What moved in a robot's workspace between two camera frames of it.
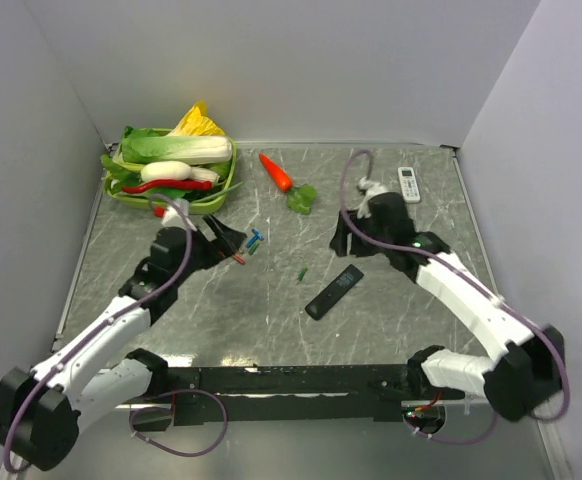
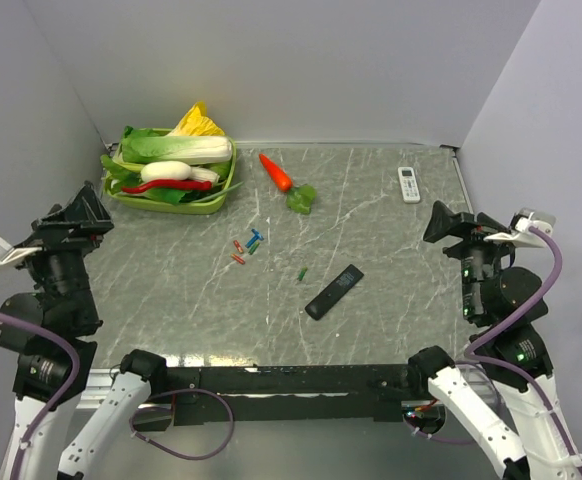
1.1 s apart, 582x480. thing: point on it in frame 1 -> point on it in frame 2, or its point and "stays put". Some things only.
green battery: x=253 y=248 stays put
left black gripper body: x=206 y=253 -> x=85 y=234
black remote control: x=350 y=276 stays put
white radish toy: x=166 y=169 stays put
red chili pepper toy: x=169 y=184 stays put
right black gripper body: x=360 y=246 -> x=472 y=231
